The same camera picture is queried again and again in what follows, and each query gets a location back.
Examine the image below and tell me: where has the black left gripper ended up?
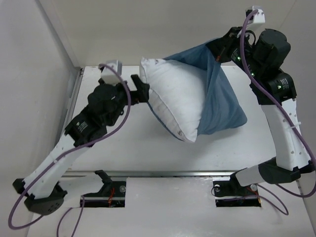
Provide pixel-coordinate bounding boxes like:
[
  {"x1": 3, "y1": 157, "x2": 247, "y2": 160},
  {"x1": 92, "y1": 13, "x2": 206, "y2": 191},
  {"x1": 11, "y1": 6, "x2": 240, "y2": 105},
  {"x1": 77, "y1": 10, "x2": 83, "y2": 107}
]
[{"x1": 106, "y1": 75, "x2": 149, "y2": 127}]

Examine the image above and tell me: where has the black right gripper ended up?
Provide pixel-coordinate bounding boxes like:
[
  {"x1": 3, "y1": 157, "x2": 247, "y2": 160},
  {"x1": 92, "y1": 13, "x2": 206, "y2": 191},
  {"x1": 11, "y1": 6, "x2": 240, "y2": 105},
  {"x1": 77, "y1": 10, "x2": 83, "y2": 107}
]
[{"x1": 207, "y1": 25, "x2": 264, "y2": 79}]

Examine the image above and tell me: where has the white pillow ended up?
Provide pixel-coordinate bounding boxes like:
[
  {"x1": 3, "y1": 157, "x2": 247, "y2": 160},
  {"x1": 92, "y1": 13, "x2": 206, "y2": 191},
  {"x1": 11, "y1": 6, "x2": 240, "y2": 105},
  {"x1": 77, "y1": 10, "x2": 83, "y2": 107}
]
[{"x1": 139, "y1": 57, "x2": 207, "y2": 143}]

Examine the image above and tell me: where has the blue pillowcase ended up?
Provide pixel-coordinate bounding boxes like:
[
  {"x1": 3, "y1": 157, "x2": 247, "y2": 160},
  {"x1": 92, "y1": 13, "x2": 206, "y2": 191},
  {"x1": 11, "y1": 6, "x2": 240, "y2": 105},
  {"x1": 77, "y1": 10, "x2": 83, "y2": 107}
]
[{"x1": 148, "y1": 38, "x2": 248, "y2": 143}]

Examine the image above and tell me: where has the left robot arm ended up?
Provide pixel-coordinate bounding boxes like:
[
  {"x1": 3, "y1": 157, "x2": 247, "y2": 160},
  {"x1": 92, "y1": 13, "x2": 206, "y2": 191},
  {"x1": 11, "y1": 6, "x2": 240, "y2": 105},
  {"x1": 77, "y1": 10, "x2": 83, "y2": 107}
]
[{"x1": 13, "y1": 75, "x2": 150, "y2": 216}]

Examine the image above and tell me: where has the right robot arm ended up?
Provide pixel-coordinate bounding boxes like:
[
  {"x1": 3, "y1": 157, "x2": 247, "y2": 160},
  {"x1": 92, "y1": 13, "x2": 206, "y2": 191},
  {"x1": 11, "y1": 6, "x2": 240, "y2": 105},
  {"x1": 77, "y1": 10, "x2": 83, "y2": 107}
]
[{"x1": 207, "y1": 27, "x2": 315, "y2": 197}]

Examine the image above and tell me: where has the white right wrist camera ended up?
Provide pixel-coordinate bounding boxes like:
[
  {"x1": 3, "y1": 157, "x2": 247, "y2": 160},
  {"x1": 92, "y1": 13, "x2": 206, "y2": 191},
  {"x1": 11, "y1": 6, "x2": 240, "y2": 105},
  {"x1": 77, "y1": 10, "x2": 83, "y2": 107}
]
[{"x1": 245, "y1": 5, "x2": 266, "y2": 26}]

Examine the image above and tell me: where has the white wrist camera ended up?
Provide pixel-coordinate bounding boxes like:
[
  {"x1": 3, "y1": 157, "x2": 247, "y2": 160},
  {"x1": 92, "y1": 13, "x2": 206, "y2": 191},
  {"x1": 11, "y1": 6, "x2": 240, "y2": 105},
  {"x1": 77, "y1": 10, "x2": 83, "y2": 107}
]
[
  {"x1": 245, "y1": 5, "x2": 266, "y2": 26},
  {"x1": 98, "y1": 60, "x2": 122, "y2": 85}
]

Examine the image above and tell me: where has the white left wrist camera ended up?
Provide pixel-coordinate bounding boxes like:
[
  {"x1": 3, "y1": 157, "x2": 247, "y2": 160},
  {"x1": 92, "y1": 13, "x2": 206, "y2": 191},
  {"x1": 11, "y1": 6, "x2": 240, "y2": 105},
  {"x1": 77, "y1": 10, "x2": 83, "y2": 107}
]
[{"x1": 98, "y1": 60, "x2": 122, "y2": 85}]

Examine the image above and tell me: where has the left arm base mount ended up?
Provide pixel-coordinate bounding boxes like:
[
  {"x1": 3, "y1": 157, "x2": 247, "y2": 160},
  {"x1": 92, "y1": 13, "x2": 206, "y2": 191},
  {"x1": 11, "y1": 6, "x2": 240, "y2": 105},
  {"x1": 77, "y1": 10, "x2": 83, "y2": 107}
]
[{"x1": 79, "y1": 181, "x2": 126, "y2": 208}]

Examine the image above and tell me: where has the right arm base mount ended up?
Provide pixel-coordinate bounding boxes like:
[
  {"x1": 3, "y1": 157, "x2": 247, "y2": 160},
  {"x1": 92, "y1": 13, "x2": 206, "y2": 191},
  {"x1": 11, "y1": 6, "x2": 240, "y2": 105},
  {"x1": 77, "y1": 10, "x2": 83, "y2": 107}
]
[{"x1": 211, "y1": 179, "x2": 261, "y2": 207}]

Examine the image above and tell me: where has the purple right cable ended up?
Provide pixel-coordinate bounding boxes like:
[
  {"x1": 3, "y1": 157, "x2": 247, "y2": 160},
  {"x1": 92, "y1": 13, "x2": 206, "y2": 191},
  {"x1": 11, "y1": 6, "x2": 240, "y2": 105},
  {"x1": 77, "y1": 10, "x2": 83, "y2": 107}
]
[{"x1": 239, "y1": 8, "x2": 316, "y2": 215}]

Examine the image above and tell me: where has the purple cable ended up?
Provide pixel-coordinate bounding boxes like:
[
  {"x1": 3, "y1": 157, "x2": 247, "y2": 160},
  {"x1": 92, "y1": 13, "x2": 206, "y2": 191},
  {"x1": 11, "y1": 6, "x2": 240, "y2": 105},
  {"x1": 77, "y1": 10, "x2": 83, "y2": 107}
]
[
  {"x1": 8, "y1": 63, "x2": 131, "y2": 237},
  {"x1": 239, "y1": 8, "x2": 316, "y2": 215}
]

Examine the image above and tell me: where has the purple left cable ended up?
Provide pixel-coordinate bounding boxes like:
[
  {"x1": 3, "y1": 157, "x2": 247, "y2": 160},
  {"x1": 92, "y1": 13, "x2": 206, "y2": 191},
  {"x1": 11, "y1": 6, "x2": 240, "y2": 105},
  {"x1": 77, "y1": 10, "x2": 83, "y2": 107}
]
[{"x1": 8, "y1": 63, "x2": 131, "y2": 237}]

